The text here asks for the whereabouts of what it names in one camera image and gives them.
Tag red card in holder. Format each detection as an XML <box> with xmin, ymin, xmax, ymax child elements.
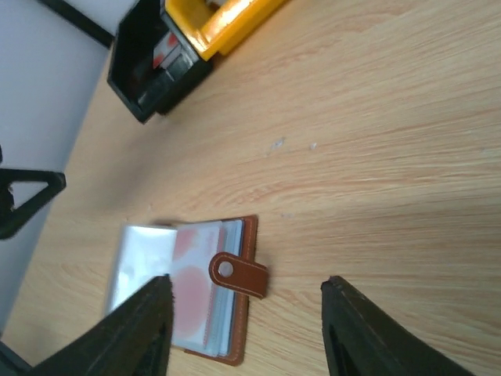
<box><xmin>170</xmin><ymin>222</ymin><xmax>225</xmax><ymax>353</ymax></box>

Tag black enclosure frame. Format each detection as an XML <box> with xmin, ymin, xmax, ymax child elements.
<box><xmin>37</xmin><ymin>0</ymin><xmax>114</xmax><ymax>49</ymax></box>

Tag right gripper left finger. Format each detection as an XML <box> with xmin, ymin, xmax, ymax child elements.
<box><xmin>29</xmin><ymin>275</ymin><xmax>174</xmax><ymax>375</ymax></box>

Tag brown leather card holder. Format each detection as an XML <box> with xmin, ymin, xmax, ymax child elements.
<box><xmin>104</xmin><ymin>215</ymin><xmax>269</xmax><ymax>367</ymax></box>

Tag left black bin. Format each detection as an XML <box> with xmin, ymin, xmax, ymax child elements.
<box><xmin>107</xmin><ymin>0</ymin><xmax>213</xmax><ymax>123</ymax></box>

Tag yellow middle bin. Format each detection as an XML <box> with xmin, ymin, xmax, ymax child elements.
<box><xmin>164</xmin><ymin>0</ymin><xmax>284</xmax><ymax>61</ymax></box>

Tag red white card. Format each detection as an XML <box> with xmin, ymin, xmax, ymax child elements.
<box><xmin>153</xmin><ymin>31</ymin><xmax>179</xmax><ymax>69</ymax></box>

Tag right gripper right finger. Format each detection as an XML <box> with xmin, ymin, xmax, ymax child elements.
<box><xmin>321</xmin><ymin>276</ymin><xmax>472</xmax><ymax>375</ymax></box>

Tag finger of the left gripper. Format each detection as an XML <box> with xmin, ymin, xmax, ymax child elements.
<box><xmin>1</xmin><ymin>168</ymin><xmax>66</xmax><ymax>240</ymax></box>

